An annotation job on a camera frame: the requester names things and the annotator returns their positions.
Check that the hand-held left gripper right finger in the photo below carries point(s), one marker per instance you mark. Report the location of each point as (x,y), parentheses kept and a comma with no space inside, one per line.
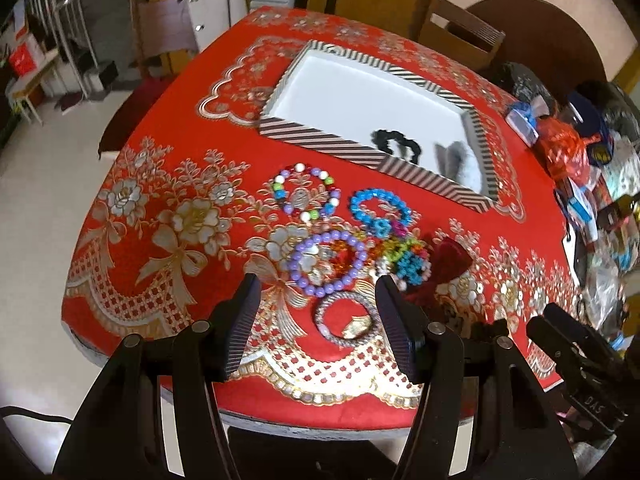
(395,330)

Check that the wooden chair with slatted back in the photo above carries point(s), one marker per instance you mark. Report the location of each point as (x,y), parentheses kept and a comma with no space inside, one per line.
(155,20)

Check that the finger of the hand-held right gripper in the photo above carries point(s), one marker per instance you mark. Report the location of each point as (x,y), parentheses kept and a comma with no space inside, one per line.
(565,360)
(575,325)

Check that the white fluffy scrunchie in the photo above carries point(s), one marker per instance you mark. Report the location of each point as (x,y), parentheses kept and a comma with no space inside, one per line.
(460,170)

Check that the white jacket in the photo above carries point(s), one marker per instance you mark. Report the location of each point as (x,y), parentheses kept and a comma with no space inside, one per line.
(215,0)

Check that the black scrunchie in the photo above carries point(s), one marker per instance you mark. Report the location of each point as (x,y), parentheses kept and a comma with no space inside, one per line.
(382,137)

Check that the metal stair railing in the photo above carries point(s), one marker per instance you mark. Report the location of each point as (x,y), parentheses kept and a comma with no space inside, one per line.
(67,35)

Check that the striped white tray box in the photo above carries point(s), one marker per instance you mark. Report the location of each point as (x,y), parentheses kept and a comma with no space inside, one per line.
(350,95)

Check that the navy blue bag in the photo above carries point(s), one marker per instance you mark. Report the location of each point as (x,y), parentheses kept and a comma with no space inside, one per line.
(592,120)

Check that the red floral tablecloth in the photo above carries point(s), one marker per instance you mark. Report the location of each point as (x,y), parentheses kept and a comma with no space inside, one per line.
(175,125)

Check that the dark red seat cushion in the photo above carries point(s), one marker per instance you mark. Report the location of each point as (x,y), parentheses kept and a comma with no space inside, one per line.
(135,115)

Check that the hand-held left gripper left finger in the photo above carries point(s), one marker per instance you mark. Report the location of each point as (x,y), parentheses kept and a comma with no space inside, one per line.
(240,330)

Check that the red satin bow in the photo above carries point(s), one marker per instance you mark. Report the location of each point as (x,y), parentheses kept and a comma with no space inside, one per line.
(450,260)

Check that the wooden chair with open back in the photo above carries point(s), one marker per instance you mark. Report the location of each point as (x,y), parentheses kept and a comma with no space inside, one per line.
(440,15)

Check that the blue and white packet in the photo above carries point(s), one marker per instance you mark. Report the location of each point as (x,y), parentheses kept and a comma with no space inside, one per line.
(522,122)

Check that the small white table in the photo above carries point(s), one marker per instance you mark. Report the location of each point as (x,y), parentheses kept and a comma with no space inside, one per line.
(30,85)

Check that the red box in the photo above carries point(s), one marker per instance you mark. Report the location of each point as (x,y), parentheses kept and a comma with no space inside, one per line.
(22,57)

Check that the round brown board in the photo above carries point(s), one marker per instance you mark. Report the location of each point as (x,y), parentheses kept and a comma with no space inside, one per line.
(550,30)

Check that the orange plastic bag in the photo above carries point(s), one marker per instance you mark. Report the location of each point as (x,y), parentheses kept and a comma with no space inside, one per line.
(562,145)

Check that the black plastic bag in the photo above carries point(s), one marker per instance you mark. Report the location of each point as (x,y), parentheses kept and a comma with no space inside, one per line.
(522,82)
(617,105)

